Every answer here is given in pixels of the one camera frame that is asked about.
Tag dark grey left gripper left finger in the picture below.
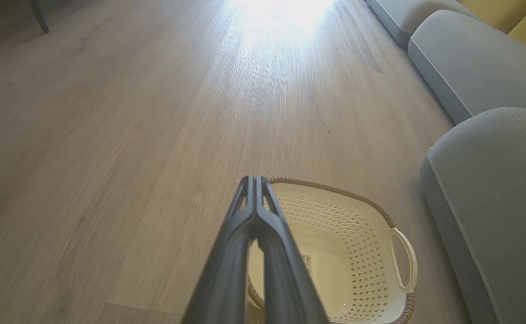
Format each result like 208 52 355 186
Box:
181 175 257 324

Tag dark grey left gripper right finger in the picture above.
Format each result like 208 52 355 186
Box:
255 175 331 324

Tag grey fabric seat cushion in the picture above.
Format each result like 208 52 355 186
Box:
365 0 477 48
407 9 526 125

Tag beige perforated laundry basket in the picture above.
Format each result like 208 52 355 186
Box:
247 177 419 324

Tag grey chair leg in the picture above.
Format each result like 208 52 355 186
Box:
29 0 50 35

